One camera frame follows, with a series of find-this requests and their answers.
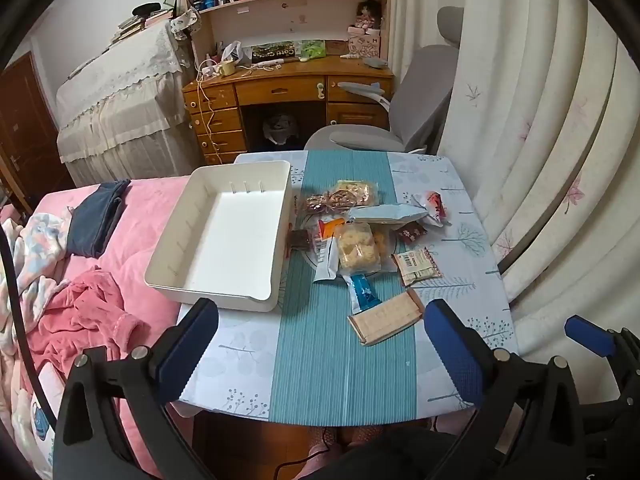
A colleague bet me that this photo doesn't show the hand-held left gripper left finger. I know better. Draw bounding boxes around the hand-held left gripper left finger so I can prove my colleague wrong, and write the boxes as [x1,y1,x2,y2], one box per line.
[52,297,221,480]

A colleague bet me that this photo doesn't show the printed cardboard box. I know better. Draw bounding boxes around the printed cardboard box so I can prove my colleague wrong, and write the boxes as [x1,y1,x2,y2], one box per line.
[346,34,383,58]

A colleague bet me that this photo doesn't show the white cartoon print cloth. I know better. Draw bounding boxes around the white cartoon print cloth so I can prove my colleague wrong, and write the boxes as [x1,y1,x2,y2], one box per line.
[10,360,66,480]

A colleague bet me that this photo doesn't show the doll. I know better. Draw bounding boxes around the doll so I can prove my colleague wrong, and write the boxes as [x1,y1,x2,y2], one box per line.
[350,0,383,36]

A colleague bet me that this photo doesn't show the white plastic bin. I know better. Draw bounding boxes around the white plastic bin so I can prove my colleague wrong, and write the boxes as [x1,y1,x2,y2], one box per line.
[144,160,293,313]

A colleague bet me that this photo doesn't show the stack of books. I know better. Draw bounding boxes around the stack of books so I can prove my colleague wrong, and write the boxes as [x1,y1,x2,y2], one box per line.
[111,2,176,43]

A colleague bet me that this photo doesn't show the printed cloth bag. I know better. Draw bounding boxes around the printed cloth bag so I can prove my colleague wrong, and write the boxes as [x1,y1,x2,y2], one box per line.
[167,7,203,41]

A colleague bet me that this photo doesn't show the brown wooden door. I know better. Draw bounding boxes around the brown wooden door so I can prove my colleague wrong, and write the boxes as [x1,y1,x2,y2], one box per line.
[0,52,76,211]

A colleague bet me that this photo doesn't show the dark red small packet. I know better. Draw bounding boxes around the dark red small packet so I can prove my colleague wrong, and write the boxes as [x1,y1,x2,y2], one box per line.
[397,222,428,245]

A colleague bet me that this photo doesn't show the navy folded pants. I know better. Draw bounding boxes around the navy folded pants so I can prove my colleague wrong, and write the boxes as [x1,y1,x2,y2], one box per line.
[66,180,132,258]

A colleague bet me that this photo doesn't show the floral blanket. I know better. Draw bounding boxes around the floral blanket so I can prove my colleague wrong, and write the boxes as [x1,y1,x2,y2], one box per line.
[0,210,76,356]

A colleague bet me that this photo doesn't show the orange packet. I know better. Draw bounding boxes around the orange packet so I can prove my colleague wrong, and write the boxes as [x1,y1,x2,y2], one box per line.
[317,216,348,241]

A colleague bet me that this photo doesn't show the yellow puffed snack bag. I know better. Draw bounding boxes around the yellow puffed snack bag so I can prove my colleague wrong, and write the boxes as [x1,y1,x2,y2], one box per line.
[334,222,376,273]

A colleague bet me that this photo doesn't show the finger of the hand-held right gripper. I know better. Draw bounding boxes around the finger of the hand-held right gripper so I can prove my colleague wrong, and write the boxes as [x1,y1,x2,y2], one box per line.
[564,314,632,361]

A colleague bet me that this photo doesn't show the pink robe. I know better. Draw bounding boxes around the pink robe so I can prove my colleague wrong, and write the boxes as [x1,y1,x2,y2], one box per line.
[22,267,151,376]

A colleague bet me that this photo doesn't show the grey office chair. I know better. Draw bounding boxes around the grey office chair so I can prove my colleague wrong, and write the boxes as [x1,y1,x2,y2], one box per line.
[304,6,466,153]

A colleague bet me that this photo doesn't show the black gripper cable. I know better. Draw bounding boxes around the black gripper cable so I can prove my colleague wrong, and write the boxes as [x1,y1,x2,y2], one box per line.
[0,220,57,433]

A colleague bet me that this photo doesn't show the beige cracker packet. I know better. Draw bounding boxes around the beige cracker packet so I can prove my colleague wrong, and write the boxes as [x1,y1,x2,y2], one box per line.
[347,289,426,347]

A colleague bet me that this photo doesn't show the person's legs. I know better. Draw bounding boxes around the person's legs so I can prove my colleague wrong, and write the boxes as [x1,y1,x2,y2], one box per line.
[292,422,501,480]

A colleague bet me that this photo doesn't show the lace covered piano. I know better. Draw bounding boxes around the lace covered piano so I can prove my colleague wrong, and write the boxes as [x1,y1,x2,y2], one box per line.
[55,20,193,186]

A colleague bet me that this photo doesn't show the clear plastic bag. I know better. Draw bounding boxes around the clear plastic bag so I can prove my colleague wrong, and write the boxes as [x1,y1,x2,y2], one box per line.
[220,40,253,63]

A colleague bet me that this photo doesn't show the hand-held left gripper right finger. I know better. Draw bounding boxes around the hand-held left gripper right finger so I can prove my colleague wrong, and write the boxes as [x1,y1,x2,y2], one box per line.
[422,298,586,480]

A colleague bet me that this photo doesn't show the trash bin bag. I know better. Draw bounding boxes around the trash bin bag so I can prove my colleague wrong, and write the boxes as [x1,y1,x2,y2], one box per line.
[261,112,300,148]

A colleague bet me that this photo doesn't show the thin black cable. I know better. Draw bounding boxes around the thin black cable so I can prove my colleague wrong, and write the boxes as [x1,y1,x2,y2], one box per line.
[270,427,341,480]

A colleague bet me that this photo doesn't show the white cable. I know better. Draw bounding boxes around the white cable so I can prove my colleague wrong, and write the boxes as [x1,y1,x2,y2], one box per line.
[189,57,226,163]

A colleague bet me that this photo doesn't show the light blue long packet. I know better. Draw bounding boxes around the light blue long packet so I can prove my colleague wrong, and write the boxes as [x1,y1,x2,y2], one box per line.
[347,202,431,226]

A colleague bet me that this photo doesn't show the blue and white packet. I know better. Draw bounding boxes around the blue and white packet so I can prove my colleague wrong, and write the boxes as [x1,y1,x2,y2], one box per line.
[342,272,383,313]

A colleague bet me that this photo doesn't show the yellow pastry clear packet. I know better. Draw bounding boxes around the yellow pastry clear packet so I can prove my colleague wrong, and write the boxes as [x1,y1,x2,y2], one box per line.
[371,230,392,268]

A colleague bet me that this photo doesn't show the red and white packet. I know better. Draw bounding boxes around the red and white packet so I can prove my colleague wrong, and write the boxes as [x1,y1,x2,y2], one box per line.
[411,191,451,228]

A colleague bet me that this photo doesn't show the white grey packet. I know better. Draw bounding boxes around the white grey packet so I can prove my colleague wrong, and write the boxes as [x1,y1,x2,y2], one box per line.
[312,237,341,285]

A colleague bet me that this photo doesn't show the wooden desk with drawers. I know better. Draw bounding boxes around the wooden desk with drawers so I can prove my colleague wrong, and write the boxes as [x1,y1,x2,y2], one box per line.
[181,52,396,166]

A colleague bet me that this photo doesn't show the clear nut packet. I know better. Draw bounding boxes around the clear nut packet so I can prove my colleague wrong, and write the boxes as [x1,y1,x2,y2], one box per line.
[305,191,358,217]

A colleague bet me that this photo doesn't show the cream leaf print curtain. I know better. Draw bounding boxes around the cream leaf print curtain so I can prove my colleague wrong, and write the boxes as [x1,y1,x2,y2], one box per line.
[387,0,640,361]

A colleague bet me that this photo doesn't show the red and tan packet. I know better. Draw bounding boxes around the red and tan packet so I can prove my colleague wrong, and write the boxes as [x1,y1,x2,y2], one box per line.
[391,247,443,288]

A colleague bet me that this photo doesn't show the pink bed blanket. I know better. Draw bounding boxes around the pink bed blanket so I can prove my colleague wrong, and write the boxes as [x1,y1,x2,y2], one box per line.
[0,176,201,480]

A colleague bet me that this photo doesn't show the dark green packet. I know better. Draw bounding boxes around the dark green packet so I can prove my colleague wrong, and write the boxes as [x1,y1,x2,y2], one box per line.
[250,41,296,63]

